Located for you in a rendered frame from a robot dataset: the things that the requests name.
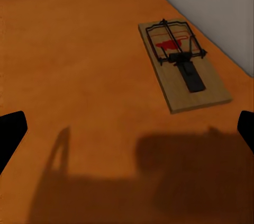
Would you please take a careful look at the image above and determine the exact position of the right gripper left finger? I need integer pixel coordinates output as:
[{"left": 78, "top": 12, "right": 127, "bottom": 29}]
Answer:
[{"left": 0, "top": 111, "right": 28, "bottom": 174}]

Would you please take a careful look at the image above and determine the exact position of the mousetrap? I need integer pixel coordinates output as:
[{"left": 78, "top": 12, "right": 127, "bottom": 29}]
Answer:
[{"left": 138, "top": 17, "right": 233, "bottom": 114}]

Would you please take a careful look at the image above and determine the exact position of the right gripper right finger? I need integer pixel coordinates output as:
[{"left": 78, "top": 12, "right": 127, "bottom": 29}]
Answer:
[{"left": 237, "top": 111, "right": 254, "bottom": 153}]

